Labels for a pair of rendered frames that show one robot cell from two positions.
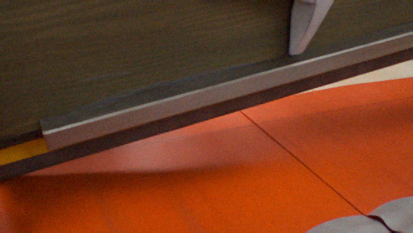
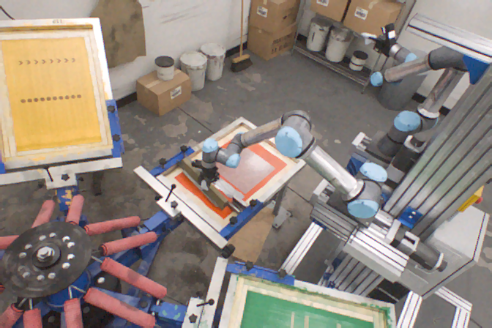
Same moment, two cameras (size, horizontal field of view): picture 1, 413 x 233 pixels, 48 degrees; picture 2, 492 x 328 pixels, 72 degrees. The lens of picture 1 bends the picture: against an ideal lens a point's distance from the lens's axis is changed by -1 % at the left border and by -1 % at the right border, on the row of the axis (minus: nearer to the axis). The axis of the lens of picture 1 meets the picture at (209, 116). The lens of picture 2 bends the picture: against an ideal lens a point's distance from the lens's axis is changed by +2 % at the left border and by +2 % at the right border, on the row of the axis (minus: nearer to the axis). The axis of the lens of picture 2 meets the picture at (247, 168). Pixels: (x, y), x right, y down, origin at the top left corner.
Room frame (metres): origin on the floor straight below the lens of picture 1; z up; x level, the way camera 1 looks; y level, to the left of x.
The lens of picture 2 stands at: (0.65, 1.07, 2.52)
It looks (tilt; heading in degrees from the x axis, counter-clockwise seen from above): 48 degrees down; 240
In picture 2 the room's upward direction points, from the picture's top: 11 degrees clockwise
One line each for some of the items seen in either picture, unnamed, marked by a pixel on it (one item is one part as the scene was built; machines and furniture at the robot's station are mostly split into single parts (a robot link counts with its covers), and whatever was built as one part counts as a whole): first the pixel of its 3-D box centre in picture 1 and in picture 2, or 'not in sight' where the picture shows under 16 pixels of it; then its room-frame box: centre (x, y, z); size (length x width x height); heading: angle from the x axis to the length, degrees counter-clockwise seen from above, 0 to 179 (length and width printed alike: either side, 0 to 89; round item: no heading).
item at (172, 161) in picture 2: not in sight; (173, 163); (0.37, -0.29, 0.97); 0.30 x 0.05 x 0.07; 27
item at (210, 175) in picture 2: not in sight; (209, 172); (0.25, -0.01, 1.17); 0.09 x 0.08 x 0.12; 117
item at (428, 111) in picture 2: not in sight; (442, 89); (-0.92, 0.14, 1.63); 0.15 x 0.12 x 0.55; 6
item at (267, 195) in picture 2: not in sight; (233, 169); (0.03, -0.15, 0.97); 0.79 x 0.58 x 0.04; 27
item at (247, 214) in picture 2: not in sight; (241, 219); (0.12, 0.20, 0.97); 0.30 x 0.05 x 0.07; 27
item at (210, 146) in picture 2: not in sight; (210, 150); (0.25, -0.02, 1.33); 0.09 x 0.08 x 0.11; 134
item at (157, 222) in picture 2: not in sight; (161, 219); (0.53, 0.10, 1.02); 0.17 x 0.06 x 0.05; 27
